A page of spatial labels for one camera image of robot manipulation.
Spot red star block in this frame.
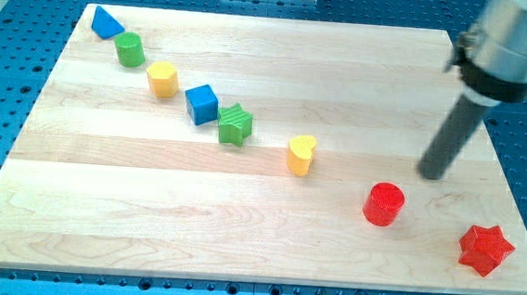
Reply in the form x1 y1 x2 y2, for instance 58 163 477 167
458 224 516 277

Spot green cylinder block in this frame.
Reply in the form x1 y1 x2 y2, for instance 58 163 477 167
114 32 146 68

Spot green star block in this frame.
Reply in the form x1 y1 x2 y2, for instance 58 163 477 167
218 103 252 147

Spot red cylinder block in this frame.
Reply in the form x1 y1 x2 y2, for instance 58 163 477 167
363 182 405 226

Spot yellow heart block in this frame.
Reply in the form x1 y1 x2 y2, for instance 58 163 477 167
286 135 317 176

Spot blue triangle block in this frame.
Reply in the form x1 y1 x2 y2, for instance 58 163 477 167
91 6 125 40

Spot blue cube block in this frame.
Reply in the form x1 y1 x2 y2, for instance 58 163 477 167
186 84 218 125

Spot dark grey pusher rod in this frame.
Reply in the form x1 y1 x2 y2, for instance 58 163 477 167
417 94 490 180

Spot yellow hexagon block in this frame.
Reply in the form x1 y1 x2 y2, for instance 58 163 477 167
146 61 179 98

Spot wooden board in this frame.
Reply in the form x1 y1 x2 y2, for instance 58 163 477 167
0 6 527 295

